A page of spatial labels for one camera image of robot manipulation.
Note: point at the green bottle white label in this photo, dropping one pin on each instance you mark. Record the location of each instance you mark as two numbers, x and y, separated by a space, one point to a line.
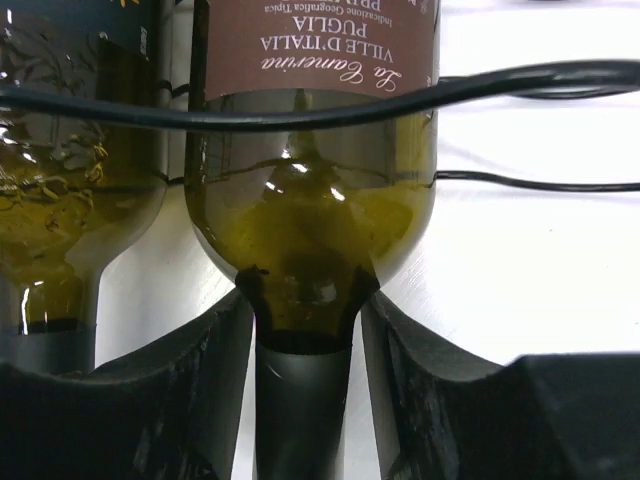
75 193

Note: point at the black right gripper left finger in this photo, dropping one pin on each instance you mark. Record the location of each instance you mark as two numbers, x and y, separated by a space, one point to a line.
169 410

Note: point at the green bottle brown label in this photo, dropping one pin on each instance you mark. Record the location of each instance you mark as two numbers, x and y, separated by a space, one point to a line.
309 224

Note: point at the black wire wine rack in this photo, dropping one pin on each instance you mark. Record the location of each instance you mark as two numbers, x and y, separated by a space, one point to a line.
567 80

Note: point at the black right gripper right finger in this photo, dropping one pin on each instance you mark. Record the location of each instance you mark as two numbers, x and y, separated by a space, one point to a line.
441 412

